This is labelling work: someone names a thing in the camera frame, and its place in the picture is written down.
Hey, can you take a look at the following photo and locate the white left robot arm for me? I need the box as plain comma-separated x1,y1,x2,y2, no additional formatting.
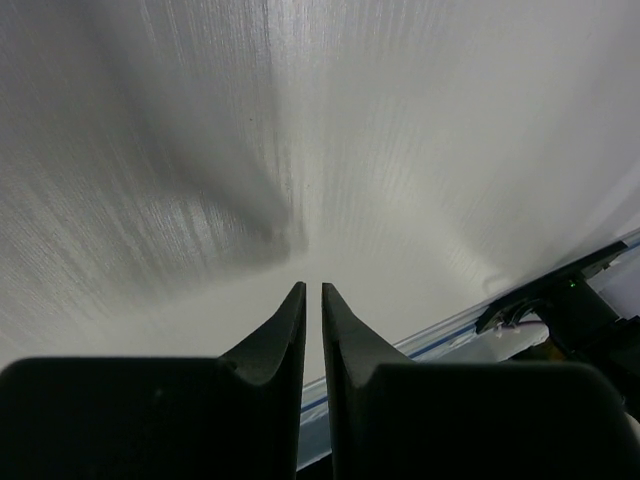
1,281,639,479

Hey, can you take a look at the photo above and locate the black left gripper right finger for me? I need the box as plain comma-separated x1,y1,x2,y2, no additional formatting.
322,283,639,479

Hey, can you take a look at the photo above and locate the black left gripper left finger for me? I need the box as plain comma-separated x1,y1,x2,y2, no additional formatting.
1,283,306,479

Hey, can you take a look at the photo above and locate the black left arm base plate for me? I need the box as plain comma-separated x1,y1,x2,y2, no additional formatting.
474,239,630,336

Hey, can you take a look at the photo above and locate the aluminium front rail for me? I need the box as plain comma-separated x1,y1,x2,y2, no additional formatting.
297,230,639,470

